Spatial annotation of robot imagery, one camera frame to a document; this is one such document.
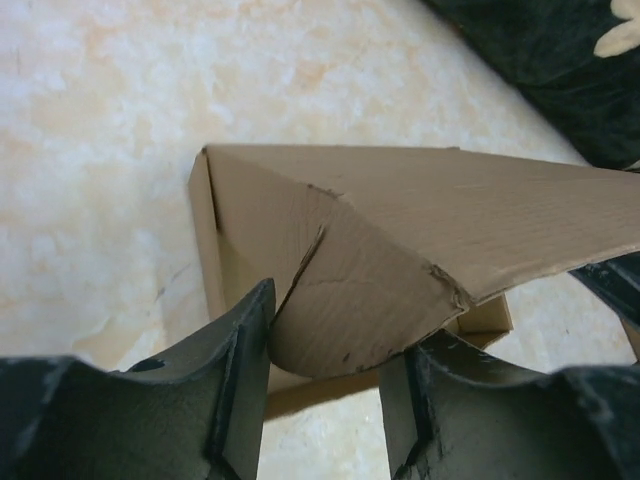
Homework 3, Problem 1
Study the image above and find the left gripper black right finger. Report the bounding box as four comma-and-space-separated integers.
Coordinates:
378, 331, 639, 479

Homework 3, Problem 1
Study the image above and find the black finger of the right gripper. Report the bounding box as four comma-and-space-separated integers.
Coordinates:
570, 254, 640, 330

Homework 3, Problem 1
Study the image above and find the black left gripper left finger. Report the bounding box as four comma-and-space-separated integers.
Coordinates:
1, 279, 275, 479

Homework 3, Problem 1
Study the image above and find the brown cardboard box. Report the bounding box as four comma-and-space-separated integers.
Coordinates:
188, 144, 639, 418

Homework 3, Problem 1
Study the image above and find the black flower pattern cushion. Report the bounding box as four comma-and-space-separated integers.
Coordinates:
428, 0, 639, 172

